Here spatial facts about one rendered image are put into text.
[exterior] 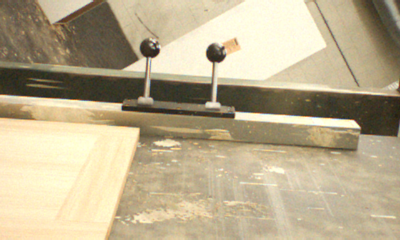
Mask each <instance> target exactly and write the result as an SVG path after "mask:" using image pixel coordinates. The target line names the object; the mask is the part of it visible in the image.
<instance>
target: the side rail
mask: <svg viewBox="0 0 400 240"><path fill-rule="evenodd" d="M144 78H145V72H136V71H127V70H117V69H107V68H88V67H69V66H59V65H49V64H39V63H29V62H8V61H0V95H5V96H15V97H25V98H54V99H67V100H78V101H88V102H95V103H123V100H124V99H125V98H129V99H139V98H140V97H141V98H143V94H144ZM211 81H212V77H203V76H193V75H184V74H174V73H155V72H151V77H150V86H149V94H148V97H149V98H153V101H159V102H169V103H197V104H206V102H211ZM216 103H220V106H226V107H234V108H235V112H240V113H259V114H269V115H288V116H299V117H308V118H327V119H347V120H354V121H355V123H357V125H358V126H359V127H360V128H361V131H360V134H362V135H373V136H383V137H397V136H398V130H399V126H400V92H398V91H397V90H396V89H386V88H366V87H347V86H338V85H317V84H308V83H299V82H269V81H261V80H251V79H241V78H231V77H218V78H217V94H216Z"/></svg>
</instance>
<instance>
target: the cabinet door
mask: <svg viewBox="0 0 400 240"><path fill-rule="evenodd" d="M139 138H140V128H139V127H116V126H107V125H96V124H86V123H66V122H47V121H36V120H26V119H6V118H0V240H108V239H109V234H110V231H111V229H112V226H113V222H114V218H115V215H116V212H117V210H118V204H119V202H120V200H121V196H122V195H123V188H124V186H125V183H126V181H127V178H128V172H129V170H130V167H131V165H132V160H133V156H134V153H135V152H136V146H137V144H138V140H139Z"/></svg>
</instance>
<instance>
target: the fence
mask: <svg viewBox="0 0 400 240"><path fill-rule="evenodd" d="M122 105H123V104H122V103H113V102H84V101H74V100H64V99H54V98H44V97H15V96H5V95H0V118H6V119H26V120H36V121H47V122H57V123H86V124H96V125H107V126H116V127H126V128H140V134H147V135H157V136H176V137H186V138H206V139H215V140H236V141H245V142H255V143H274V144H287V145H304V146H314V147H325V148H344V149H358V140H359V135H360V131H361V128H360V127H359V126H358V124H357V123H355V121H354V120H347V119H327V118H317V117H299V116H288V115H269V114H259V113H249V112H236V118H235V119H231V118H220V117H202V116H192V115H172V114H162V113H153V112H134V111H122ZM284 118H304V119H312V122H313V123H305V122H286V121H285V119H284ZM323 119H324V120H334V121H344V122H350V123H351V124H352V126H344V125H334V124H326V123H324V121H323Z"/></svg>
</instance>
